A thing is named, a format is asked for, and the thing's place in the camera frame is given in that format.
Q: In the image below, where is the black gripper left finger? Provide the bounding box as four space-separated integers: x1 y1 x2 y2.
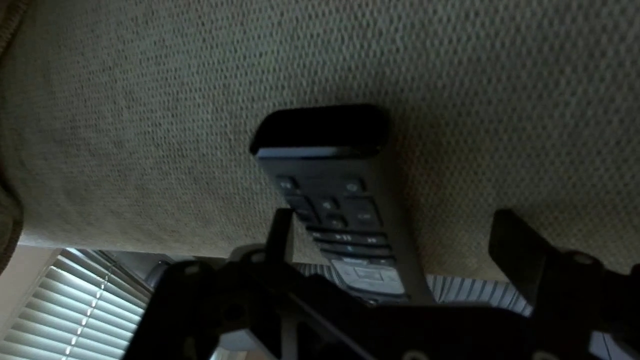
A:
226 205 299 295

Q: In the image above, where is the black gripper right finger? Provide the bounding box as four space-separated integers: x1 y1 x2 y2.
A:
489 207 640 315

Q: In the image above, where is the black remote control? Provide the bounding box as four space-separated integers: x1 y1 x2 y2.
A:
249 101 438 306

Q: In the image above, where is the grey fabric sofa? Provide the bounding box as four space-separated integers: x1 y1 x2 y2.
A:
0 0 640 282

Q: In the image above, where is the white floor appliance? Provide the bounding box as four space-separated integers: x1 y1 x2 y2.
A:
0 242 640 360

